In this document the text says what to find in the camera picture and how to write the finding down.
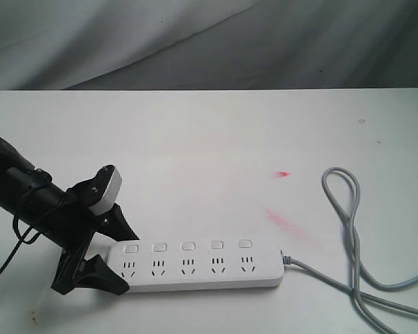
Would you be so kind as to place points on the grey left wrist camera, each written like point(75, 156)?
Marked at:
point(103, 190)

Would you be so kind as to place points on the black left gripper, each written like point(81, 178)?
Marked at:
point(73, 228)

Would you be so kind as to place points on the white five-outlet power strip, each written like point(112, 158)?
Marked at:
point(197, 264)

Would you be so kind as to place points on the white backdrop cloth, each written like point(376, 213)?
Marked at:
point(208, 45)

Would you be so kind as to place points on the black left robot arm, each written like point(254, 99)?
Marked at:
point(25, 193)

